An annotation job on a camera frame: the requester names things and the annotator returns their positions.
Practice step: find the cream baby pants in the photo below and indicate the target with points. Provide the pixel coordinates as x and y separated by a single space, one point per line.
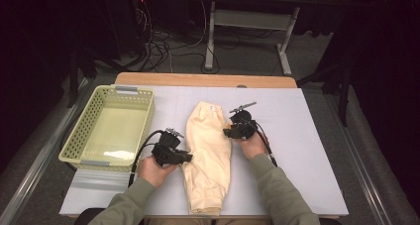
208 159

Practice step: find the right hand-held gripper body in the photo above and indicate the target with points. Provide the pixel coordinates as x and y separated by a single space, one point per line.
244 127

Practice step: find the person's left hand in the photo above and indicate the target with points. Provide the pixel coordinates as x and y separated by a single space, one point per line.
153 173

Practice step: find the grey metal frame desk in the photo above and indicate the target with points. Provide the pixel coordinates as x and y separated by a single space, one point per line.
251 20

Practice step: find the metal floor rail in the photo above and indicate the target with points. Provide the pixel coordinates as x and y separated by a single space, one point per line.
35 165
374 198

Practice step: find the black stand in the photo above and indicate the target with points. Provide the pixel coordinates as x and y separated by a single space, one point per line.
73 86
343 96

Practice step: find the person's right hand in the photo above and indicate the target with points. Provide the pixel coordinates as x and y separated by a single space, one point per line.
252 147

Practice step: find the green perforated plastic basket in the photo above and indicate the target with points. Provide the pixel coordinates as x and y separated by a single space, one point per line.
112 132

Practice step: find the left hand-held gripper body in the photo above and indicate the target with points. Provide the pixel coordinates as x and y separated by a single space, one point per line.
166 152

